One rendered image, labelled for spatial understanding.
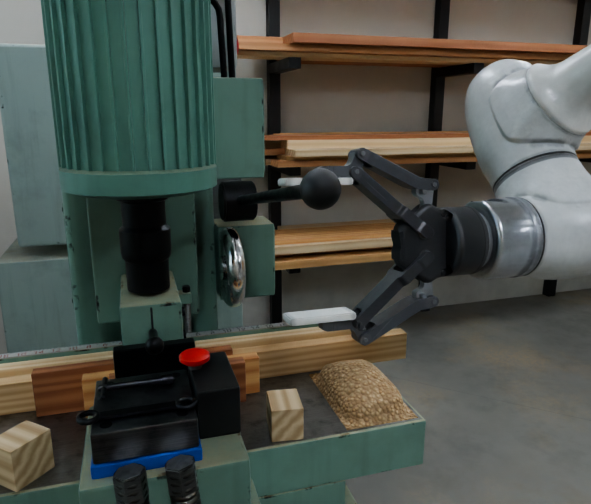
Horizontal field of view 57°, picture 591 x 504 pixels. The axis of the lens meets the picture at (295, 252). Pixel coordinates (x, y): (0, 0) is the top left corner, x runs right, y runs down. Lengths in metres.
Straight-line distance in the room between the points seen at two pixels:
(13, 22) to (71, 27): 2.41
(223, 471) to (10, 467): 0.21
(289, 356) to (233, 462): 0.28
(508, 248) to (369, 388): 0.23
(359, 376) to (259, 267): 0.27
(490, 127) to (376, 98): 2.58
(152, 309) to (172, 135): 0.20
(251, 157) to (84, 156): 0.32
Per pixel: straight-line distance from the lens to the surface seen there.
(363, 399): 0.66
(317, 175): 0.44
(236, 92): 0.84
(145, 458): 0.49
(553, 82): 0.70
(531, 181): 0.67
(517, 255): 0.61
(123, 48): 0.57
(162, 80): 0.58
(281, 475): 0.64
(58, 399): 0.72
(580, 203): 0.66
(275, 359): 0.74
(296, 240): 2.70
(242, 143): 0.85
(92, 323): 0.90
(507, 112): 0.70
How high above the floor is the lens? 1.25
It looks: 14 degrees down
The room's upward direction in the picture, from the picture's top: straight up
